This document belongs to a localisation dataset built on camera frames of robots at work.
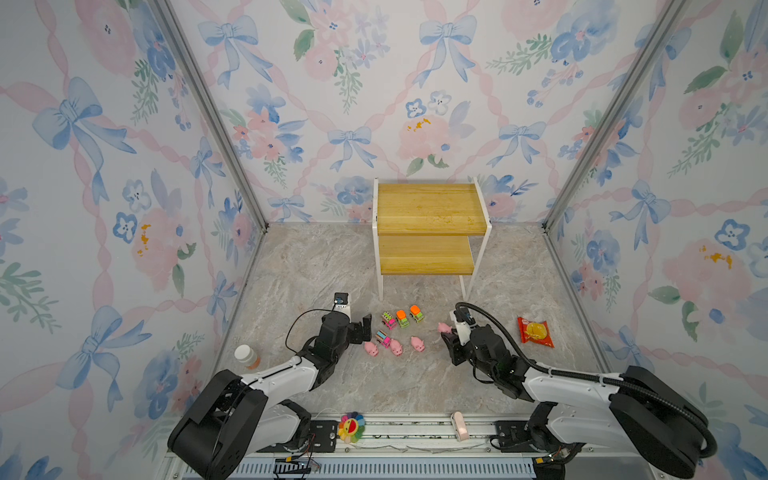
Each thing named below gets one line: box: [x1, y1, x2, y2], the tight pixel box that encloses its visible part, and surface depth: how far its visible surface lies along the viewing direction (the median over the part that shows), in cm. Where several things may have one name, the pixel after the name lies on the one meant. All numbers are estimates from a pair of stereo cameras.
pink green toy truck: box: [381, 311, 398, 330], surface depth 94 cm
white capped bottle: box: [234, 344, 261, 370], surface depth 82 cm
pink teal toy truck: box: [375, 329, 391, 349], surface depth 90 cm
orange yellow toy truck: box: [410, 305, 424, 323], surface depth 96 cm
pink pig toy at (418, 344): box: [411, 336, 426, 352], surface depth 90 cm
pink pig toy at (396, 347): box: [390, 338, 403, 356], surface depth 89 cm
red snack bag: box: [517, 317, 554, 348], surface depth 92 cm
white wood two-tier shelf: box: [372, 176, 493, 302], surface depth 81 cm
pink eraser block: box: [453, 411, 469, 441], surface depth 75 cm
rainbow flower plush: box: [337, 411, 366, 444], surface depth 76 cm
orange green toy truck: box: [396, 310, 410, 329], surface depth 94 cm
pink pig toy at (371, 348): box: [363, 341, 379, 357], surface depth 88 cm
